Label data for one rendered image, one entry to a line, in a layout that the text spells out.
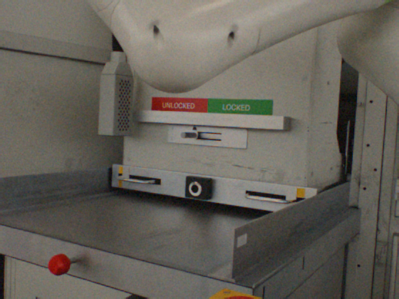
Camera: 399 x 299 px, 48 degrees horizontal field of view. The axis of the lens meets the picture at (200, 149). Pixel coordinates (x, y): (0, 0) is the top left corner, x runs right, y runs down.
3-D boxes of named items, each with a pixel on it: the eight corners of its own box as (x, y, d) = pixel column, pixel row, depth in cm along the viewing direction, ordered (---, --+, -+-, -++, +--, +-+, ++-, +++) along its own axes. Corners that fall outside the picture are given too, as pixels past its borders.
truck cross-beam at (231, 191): (315, 218, 91) (316, 189, 91) (111, 186, 118) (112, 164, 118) (321, 214, 96) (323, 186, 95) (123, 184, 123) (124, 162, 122)
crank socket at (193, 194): (205, 201, 101) (206, 179, 101) (182, 197, 104) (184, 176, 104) (211, 199, 103) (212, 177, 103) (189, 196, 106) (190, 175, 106)
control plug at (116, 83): (112, 136, 105) (115, 60, 104) (97, 134, 107) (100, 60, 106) (134, 136, 112) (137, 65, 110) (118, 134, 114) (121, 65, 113)
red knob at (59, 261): (59, 279, 67) (60, 258, 67) (45, 275, 69) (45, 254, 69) (81, 271, 71) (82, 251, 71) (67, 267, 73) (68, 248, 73)
